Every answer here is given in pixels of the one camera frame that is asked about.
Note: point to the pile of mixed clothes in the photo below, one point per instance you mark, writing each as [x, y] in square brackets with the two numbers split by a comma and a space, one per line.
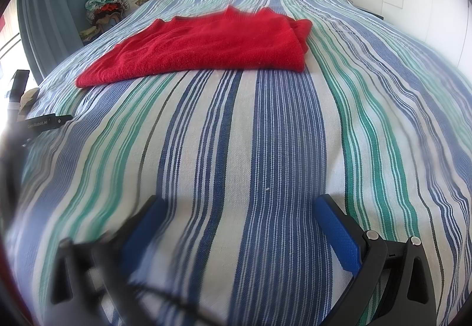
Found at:
[105, 5]

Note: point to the red sweater with white print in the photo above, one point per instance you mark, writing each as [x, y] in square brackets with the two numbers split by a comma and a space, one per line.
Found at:
[206, 45]

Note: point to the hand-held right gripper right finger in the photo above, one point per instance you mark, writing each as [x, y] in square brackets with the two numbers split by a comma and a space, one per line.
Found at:
[337, 237]

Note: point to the beige cloth item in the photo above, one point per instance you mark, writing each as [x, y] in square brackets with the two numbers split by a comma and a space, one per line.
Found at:
[29, 99]

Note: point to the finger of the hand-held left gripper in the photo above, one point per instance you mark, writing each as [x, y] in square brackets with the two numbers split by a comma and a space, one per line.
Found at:
[61, 120]

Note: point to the dark nightstand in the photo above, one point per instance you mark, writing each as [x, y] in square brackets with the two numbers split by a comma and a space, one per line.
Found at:
[368, 12]

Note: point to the blue green striped bedspread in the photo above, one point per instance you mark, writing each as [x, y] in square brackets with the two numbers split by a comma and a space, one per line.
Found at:
[258, 149]

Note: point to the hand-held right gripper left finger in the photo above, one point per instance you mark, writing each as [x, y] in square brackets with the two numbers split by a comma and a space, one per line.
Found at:
[142, 237]

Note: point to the teal curtain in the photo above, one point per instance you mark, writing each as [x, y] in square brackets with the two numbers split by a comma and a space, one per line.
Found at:
[55, 8]

